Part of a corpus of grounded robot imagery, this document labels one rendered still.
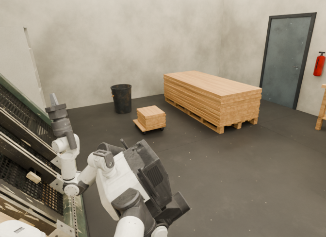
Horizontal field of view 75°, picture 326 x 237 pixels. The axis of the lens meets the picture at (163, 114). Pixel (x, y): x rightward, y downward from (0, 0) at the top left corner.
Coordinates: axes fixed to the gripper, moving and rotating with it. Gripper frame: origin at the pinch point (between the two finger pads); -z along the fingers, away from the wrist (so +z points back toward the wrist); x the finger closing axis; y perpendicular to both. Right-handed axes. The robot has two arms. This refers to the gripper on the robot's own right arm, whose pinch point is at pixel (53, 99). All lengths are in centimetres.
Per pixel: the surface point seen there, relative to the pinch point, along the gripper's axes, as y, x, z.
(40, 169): 36, -16, 41
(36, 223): 13, 19, 55
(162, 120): 16, -310, 79
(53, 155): 49, -45, 41
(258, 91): -178, -356, 65
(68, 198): 25, -19, 65
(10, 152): 42.6, -6.2, 24.7
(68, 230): 8, 8, 68
